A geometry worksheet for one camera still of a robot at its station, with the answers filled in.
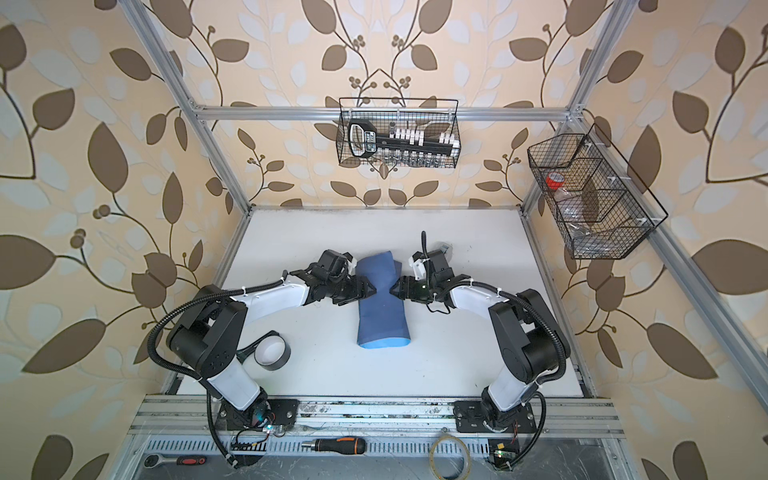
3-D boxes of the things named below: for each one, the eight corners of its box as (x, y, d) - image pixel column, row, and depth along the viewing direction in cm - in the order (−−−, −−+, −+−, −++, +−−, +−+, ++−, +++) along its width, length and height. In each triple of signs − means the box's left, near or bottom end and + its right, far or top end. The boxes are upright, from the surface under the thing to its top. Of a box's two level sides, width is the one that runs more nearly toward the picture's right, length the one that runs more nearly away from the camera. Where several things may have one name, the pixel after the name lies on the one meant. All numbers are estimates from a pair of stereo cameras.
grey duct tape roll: (254, 370, 83) (249, 366, 80) (263, 340, 89) (258, 335, 86) (286, 370, 83) (282, 366, 80) (293, 340, 89) (289, 335, 86)
